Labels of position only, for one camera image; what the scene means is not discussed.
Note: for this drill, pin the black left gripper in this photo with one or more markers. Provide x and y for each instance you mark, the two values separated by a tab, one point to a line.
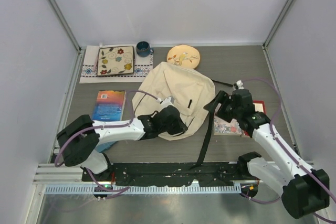
180	127

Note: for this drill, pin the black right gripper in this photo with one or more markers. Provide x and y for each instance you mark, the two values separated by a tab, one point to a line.
211	107

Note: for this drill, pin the cream canvas backpack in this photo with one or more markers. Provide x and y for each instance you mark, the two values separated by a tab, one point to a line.
191	91

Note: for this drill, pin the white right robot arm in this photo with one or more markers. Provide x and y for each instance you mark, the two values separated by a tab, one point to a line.
303	190

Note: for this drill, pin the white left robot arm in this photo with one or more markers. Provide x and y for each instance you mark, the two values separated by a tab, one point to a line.
78	141

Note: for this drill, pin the floral cover book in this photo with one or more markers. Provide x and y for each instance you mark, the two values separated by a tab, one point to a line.
221	127

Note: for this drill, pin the red bordered book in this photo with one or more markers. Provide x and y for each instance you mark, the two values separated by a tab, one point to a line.
259	107

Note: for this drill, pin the round bird ceramic plate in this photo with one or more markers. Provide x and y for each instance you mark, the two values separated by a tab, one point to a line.
184	56

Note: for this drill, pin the blue sunset cover book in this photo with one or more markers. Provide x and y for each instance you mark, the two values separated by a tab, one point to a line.
109	106

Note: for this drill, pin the white embroidered placemat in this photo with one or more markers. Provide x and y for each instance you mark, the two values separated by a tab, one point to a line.
142	67

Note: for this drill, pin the blue small box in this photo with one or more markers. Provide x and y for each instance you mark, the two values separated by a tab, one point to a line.
101	148

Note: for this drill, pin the dark blue ceramic mug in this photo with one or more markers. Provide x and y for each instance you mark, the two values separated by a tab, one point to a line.
144	49

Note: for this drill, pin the square floral ceramic plate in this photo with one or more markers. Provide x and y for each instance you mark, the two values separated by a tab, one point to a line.
114	61

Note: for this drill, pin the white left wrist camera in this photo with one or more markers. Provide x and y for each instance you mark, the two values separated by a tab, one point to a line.
165	102

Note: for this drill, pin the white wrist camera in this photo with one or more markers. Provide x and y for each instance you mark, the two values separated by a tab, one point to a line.
165	102
238	85

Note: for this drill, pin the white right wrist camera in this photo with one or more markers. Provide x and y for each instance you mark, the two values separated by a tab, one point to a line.
238	85

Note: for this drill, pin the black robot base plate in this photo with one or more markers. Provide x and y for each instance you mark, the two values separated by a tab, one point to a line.
174	174

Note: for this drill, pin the white slotted cable duct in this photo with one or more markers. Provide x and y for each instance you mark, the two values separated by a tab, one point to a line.
194	188

